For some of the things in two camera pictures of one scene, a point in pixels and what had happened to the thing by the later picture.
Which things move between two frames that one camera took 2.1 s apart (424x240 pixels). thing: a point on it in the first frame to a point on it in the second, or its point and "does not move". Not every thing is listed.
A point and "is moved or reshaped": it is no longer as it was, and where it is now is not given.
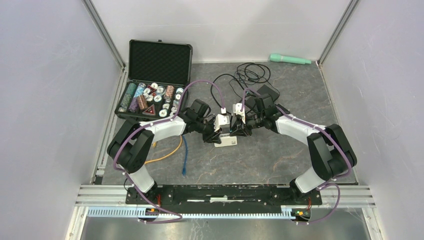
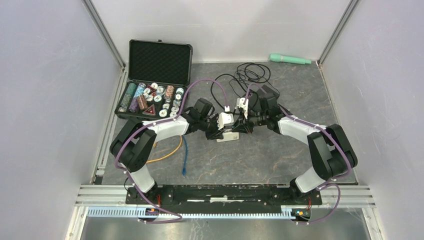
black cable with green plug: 246,92 does not move
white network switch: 227,140 is moved or reshaped
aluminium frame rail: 332,196 does not move
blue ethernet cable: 184,171 does not move
